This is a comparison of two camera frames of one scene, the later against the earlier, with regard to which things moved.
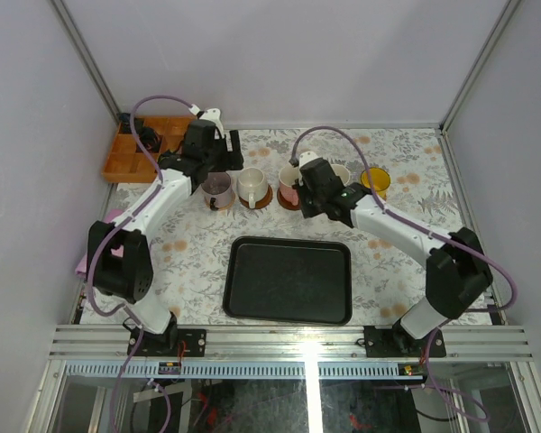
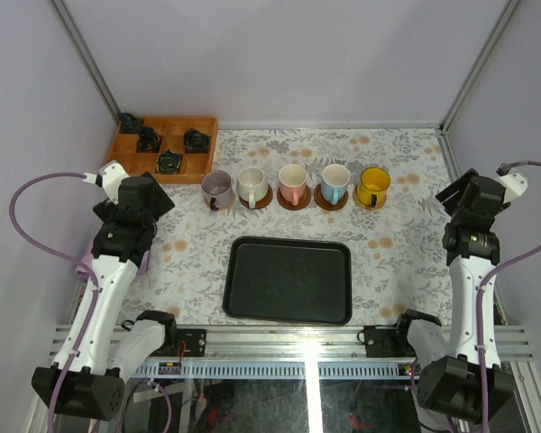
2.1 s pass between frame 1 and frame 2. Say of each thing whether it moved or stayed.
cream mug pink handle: stayed
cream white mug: stayed
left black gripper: moved
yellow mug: stayed
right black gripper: moved
